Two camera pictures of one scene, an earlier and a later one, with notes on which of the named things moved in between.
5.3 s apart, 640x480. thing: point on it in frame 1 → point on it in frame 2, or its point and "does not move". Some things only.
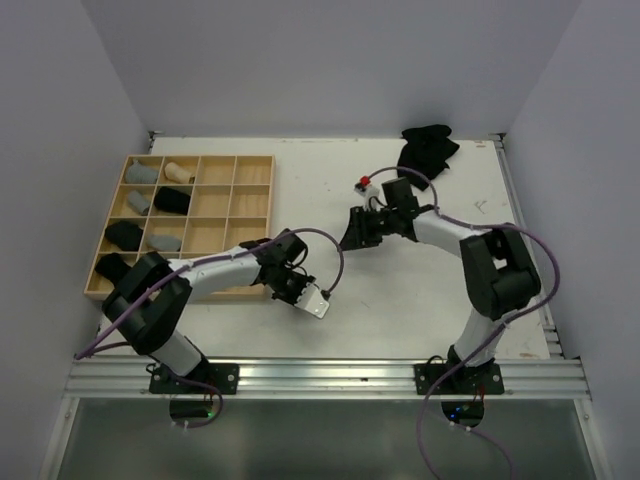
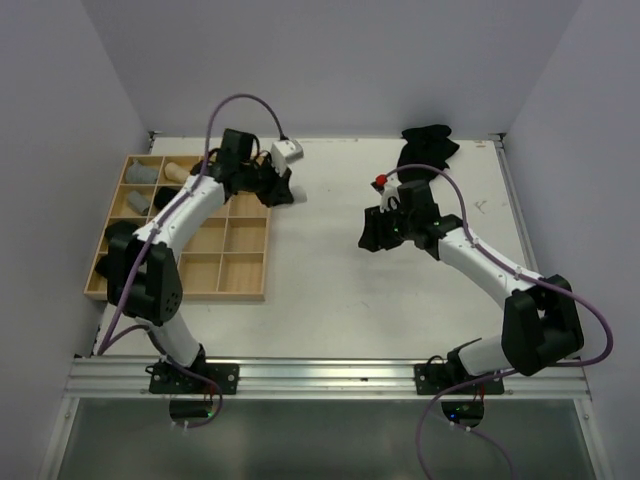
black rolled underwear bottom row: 112,266 does not move
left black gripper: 293,300 → 279,192
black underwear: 426,149 does not move
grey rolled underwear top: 138,173 does not move
